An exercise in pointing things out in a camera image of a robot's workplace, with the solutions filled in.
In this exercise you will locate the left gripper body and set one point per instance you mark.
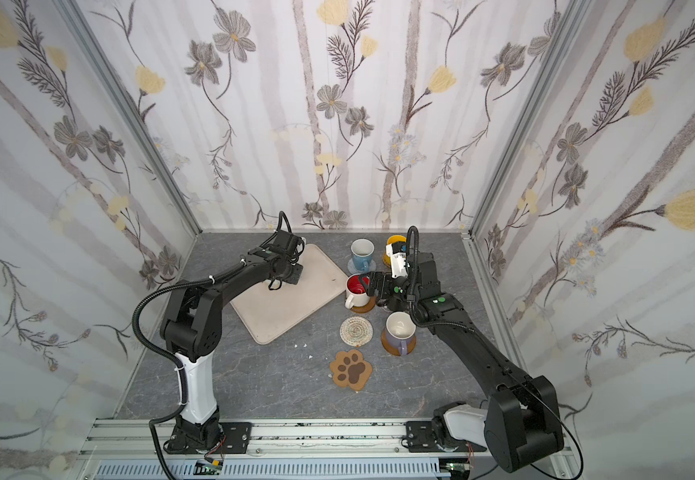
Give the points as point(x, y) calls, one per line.
point(285, 271)

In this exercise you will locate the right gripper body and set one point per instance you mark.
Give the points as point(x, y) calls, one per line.
point(384, 288)

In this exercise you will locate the glossy brown round coaster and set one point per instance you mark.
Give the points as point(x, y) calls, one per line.
point(366, 308)

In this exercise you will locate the red interior mug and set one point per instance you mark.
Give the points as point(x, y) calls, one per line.
point(357, 295)

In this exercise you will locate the purple mug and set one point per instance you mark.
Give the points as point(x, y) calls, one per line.
point(400, 326)

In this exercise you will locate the blue woven round coaster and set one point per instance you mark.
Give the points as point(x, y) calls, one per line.
point(363, 269)

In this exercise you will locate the light blue mug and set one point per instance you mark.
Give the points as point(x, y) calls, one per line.
point(362, 250)

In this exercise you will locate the yellow mug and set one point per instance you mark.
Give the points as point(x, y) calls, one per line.
point(395, 251)

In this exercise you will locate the white patterned round coaster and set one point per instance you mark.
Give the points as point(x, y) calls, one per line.
point(356, 331)

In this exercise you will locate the plain round wooden coaster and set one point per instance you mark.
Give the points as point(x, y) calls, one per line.
point(403, 348)

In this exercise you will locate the beige serving tray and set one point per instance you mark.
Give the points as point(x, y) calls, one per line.
point(268, 314)

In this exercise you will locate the brown paw print coaster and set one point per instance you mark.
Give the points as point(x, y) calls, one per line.
point(350, 370)

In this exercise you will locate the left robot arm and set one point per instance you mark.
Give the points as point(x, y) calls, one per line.
point(192, 328)

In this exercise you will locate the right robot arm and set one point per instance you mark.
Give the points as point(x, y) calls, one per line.
point(520, 424)

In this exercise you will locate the right corner aluminium post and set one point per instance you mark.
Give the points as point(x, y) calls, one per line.
point(559, 47)

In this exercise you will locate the corner aluminium post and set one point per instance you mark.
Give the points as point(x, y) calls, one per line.
point(559, 47)
point(78, 26)

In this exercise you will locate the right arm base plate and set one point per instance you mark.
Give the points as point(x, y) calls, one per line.
point(430, 436)

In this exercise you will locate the left corner aluminium post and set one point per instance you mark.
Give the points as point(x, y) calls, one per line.
point(78, 26)

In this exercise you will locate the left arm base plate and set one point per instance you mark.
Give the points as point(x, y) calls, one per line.
point(226, 438)

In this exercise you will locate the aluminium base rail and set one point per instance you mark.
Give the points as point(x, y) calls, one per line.
point(284, 438)

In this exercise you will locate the white cable duct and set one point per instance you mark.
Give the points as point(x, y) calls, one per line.
point(340, 468)

